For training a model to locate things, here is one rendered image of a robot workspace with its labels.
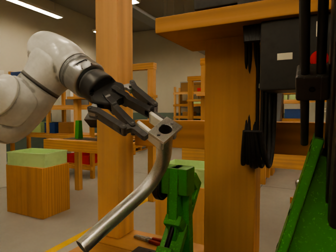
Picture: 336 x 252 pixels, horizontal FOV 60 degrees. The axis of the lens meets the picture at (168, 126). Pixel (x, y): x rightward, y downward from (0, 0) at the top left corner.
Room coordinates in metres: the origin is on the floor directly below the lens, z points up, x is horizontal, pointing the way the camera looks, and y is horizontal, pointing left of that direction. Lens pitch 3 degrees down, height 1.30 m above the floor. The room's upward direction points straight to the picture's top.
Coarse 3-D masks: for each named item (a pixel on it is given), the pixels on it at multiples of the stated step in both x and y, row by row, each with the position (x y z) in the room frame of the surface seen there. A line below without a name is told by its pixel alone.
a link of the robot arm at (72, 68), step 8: (72, 56) 0.66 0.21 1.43; (80, 56) 0.66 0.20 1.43; (88, 56) 0.69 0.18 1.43; (64, 64) 0.65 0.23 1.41; (72, 64) 0.64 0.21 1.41; (80, 64) 0.65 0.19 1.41; (88, 64) 0.65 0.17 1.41; (96, 64) 0.66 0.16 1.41; (64, 72) 0.65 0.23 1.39; (72, 72) 0.64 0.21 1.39; (80, 72) 0.63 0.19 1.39; (64, 80) 0.66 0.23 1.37; (72, 80) 0.64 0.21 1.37; (80, 80) 0.64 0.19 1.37; (72, 88) 0.65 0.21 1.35; (80, 96) 0.67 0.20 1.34
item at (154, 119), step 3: (150, 111) 0.60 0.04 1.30; (150, 114) 0.59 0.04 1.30; (153, 114) 0.59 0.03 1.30; (150, 117) 0.60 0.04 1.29; (153, 117) 0.59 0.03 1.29; (156, 117) 0.59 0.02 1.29; (159, 117) 0.59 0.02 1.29; (150, 120) 0.61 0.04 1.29; (153, 120) 0.60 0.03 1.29; (156, 120) 0.59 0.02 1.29; (159, 120) 0.58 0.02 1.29; (153, 123) 0.60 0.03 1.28; (156, 123) 0.60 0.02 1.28; (174, 135) 0.58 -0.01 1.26; (174, 138) 0.59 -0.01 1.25
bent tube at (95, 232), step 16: (160, 128) 0.57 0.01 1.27; (176, 128) 0.56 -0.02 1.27; (160, 160) 0.60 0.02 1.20; (160, 176) 0.62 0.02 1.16; (144, 192) 0.60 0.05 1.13; (128, 208) 0.57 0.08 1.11; (96, 224) 0.54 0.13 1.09; (112, 224) 0.55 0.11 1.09; (80, 240) 0.51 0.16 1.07; (96, 240) 0.52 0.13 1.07
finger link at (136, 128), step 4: (128, 124) 0.58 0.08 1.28; (136, 124) 0.58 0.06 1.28; (128, 128) 0.57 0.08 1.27; (132, 128) 0.57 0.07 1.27; (136, 128) 0.57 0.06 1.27; (140, 128) 0.57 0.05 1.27; (128, 132) 0.58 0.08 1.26; (132, 132) 0.58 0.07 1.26; (136, 132) 0.57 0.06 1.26; (140, 132) 0.57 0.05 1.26; (144, 132) 0.57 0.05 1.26; (140, 136) 0.57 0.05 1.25; (144, 136) 0.56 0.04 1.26; (144, 140) 0.57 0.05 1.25
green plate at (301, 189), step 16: (320, 144) 0.35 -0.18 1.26; (320, 160) 0.36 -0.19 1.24; (304, 176) 0.36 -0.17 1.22; (320, 176) 0.36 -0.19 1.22; (304, 192) 0.36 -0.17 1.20; (320, 192) 0.36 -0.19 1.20; (304, 208) 0.37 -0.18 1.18; (320, 208) 0.36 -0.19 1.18; (288, 224) 0.36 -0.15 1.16; (304, 224) 0.37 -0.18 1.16; (320, 224) 0.36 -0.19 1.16; (288, 240) 0.36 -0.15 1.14; (304, 240) 0.37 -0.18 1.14; (320, 240) 0.36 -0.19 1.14
